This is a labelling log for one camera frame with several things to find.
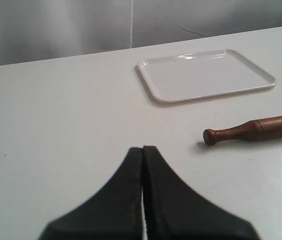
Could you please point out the white rectangular tray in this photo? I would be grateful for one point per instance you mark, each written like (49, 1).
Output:
(199, 75)

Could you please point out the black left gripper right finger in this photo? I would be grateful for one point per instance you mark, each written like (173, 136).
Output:
(174, 211)

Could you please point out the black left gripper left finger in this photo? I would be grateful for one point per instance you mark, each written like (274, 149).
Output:
(113, 213)

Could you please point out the brown wooden pestle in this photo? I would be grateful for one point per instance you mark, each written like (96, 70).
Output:
(254, 130)

